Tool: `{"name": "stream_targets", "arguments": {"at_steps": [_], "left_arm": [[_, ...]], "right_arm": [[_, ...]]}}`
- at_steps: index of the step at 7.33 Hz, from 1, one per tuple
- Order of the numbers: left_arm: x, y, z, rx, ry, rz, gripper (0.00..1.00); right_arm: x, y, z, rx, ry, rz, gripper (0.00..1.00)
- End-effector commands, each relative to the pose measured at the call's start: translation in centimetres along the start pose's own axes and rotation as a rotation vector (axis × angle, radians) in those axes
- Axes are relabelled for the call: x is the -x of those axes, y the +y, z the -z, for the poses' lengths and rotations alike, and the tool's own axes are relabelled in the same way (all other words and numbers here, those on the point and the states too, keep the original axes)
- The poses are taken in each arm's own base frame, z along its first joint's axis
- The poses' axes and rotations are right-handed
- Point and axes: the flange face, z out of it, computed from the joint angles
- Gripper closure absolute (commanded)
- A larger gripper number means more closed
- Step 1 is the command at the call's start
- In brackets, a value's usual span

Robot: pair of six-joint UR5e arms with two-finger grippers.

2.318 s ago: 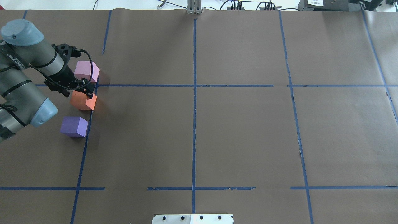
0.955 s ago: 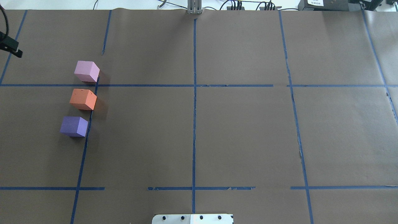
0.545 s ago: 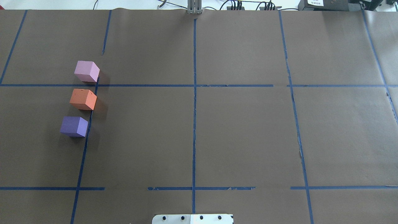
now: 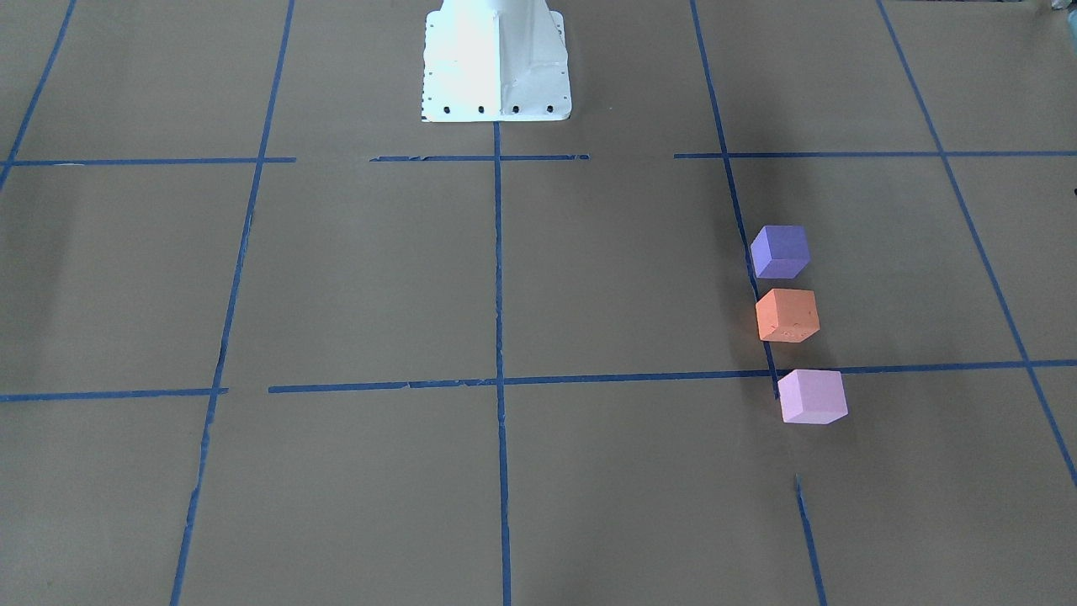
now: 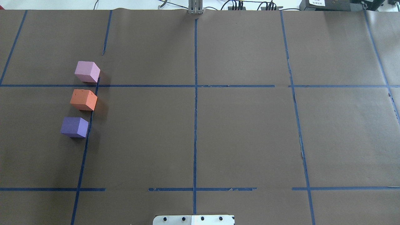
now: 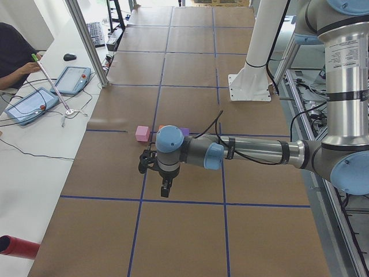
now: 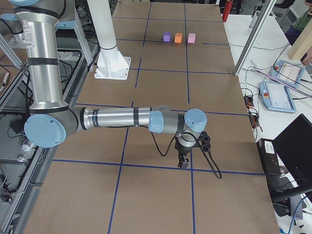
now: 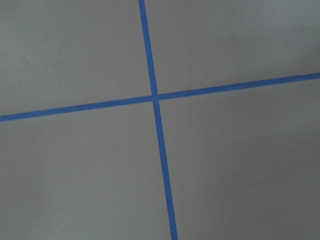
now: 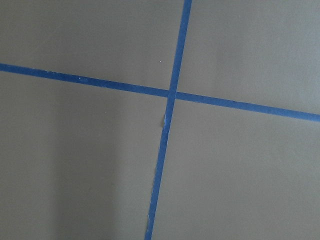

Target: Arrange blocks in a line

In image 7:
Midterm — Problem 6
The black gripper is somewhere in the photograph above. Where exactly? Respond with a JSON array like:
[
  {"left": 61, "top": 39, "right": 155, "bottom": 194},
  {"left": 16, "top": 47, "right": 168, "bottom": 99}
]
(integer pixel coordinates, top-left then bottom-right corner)
[{"left": 175, "top": 141, "right": 194, "bottom": 169}]

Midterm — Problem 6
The orange foam cube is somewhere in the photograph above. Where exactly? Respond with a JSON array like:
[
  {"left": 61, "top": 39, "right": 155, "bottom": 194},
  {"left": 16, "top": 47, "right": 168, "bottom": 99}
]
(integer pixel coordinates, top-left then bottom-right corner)
[{"left": 174, "top": 33, "right": 183, "bottom": 43}]

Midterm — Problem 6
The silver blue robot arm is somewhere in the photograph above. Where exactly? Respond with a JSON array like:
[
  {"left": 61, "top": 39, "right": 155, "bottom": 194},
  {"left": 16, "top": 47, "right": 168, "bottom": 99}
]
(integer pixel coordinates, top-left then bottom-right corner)
[{"left": 13, "top": 0, "right": 211, "bottom": 169}]

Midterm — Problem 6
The black box with label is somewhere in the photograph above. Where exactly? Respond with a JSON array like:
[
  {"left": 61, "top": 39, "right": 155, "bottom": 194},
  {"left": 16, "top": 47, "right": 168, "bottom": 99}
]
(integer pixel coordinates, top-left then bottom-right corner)
[{"left": 256, "top": 138, "right": 282, "bottom": 177}]

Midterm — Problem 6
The near blue teach pendant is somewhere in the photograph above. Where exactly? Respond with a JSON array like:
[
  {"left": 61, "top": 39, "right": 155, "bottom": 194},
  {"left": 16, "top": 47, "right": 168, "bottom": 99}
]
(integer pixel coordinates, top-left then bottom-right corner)
[{"left": 259, "top": 81, "right": 296, "bottom": 114}]

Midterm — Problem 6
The blue teach pendant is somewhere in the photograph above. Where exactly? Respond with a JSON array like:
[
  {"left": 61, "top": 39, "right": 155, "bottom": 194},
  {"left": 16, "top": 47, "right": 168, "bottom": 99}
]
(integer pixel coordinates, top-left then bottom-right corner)
[
  {"left": 259, "top": 81, "right": 296, "bottom": 114},
  {"left": 270, "top": 60, "right": 305, "bottom": 88}
]

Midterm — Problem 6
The black laptop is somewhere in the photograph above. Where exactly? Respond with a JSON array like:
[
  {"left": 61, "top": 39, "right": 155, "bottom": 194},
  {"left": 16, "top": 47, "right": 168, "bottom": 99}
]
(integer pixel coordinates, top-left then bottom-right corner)
[{"left": 273, "top": 114, "right": 312, "bottom": 182}]

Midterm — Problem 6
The pink foam cube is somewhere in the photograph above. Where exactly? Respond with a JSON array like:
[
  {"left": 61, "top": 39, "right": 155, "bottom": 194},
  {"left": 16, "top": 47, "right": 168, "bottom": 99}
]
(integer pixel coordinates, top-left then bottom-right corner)
[{"left": 187, "top": 33, "right": 196, "bottom": 44}]

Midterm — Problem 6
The purple foam cube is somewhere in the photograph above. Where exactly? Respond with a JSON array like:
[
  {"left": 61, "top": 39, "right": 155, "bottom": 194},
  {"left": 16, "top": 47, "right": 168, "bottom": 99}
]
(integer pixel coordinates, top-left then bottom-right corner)
[{"left": 163, "top": 32, "right": 171, "bottom": 42}]

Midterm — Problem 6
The pink stick with green tip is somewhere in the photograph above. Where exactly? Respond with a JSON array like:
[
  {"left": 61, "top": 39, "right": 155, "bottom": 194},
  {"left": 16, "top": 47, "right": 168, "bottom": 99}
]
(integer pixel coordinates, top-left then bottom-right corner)
[{"left": 253, "top": 68, "right": 312, "bottom": 98}]

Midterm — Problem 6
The far blue teach pendant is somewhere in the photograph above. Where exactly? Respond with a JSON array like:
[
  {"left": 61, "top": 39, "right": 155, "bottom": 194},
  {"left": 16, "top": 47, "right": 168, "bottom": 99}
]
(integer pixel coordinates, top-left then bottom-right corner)
[{"left": 270, "top": 60, "right": 305, "bottom": 88}]

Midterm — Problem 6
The red cylinder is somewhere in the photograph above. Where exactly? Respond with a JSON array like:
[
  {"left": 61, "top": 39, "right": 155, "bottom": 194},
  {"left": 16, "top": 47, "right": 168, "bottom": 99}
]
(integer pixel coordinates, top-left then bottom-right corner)
[{"left": 222, "top": 0, "right": 233, "bottom": 22}]

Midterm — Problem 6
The wooden beam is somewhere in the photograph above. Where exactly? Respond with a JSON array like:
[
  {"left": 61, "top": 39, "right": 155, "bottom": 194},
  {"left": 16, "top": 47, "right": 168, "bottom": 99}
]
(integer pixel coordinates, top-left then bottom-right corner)
[{"left": 287, "top": 20, "right": 312, "bottom": 60}]

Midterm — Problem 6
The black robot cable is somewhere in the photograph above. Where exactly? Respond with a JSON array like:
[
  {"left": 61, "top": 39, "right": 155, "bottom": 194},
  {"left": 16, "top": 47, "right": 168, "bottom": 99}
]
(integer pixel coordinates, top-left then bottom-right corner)
[{"left": 148, "top": 125, "right": 223, "bottom": 180}]

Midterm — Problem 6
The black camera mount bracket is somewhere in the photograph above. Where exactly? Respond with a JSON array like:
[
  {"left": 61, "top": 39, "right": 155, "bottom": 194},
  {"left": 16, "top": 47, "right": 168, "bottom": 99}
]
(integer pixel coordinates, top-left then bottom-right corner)
[{"left": 198, "top": 131, "right": 211, "bottom": 153}]

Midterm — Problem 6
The white pedestal column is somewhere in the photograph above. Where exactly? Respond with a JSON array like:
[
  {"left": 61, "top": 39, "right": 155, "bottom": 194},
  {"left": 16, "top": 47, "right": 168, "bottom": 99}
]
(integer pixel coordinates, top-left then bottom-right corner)
[{"left": 87, "top": 0, "right": 131, "bottom": 80}]

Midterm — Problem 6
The aluminium frame post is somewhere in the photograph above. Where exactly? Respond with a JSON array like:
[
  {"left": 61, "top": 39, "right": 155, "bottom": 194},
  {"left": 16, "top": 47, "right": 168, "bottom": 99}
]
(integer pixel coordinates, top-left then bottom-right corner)
[{"left": 234, "top": 0, "right": 276, "bottom": 76}]

